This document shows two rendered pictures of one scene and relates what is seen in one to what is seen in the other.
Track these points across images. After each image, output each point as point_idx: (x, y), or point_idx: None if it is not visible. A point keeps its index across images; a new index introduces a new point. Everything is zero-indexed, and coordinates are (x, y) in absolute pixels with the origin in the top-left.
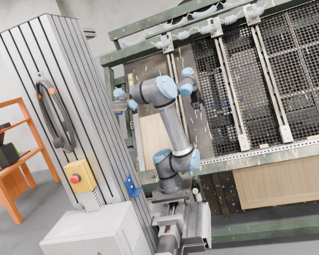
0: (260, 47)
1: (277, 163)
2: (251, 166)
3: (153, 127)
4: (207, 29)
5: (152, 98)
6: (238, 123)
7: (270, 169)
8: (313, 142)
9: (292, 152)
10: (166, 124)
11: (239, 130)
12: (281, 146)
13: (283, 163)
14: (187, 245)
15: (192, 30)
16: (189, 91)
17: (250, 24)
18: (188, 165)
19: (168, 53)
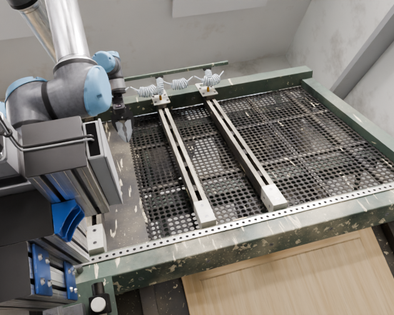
0: (219, 115)
1: (272, 279)
2: (222, 247)
3: None
4: (149, 88)
5: None
6: (194, 188)
7: (261, 294)
8: (318, 204)
9: (289, 220)
10: (53, 4)
11: (196, 195)
12: (270, 214)
13: (282, 279)
14: (34, 144)
15: (127, 100)
16: (108, 59)
17: (205, 95)
18: (82, 79)
19: (88, 120)
